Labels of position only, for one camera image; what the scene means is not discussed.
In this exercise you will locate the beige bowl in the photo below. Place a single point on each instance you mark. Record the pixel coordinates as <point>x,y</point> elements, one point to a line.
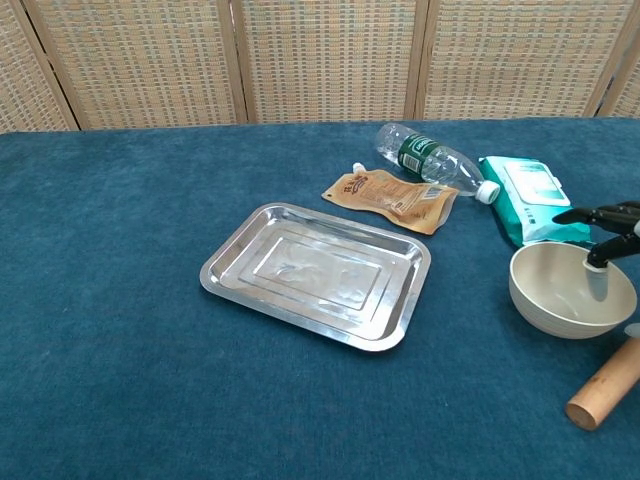
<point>555,280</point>

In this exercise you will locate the woven folding screen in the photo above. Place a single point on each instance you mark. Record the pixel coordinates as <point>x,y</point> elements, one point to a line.
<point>320,60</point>

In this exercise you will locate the wooden rolling pin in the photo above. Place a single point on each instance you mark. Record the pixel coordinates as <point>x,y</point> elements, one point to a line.
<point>605,387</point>

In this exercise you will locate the orange spouted sauce pouch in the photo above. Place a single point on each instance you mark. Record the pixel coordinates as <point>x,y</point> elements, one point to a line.
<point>395,200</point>

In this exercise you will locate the blue table cloth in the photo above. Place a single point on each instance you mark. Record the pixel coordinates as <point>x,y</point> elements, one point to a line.
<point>150,300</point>

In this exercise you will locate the teal wet wipes pack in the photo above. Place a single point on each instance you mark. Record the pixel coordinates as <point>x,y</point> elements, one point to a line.
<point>530,195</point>

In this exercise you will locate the clear plastic water bottle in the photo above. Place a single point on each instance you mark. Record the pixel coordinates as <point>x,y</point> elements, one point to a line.
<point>430,157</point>

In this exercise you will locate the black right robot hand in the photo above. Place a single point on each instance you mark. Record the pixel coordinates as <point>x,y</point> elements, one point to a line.
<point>612,214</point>

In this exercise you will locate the stainless steel rectangular tray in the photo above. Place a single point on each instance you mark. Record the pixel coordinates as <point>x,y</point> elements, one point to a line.
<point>320,272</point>

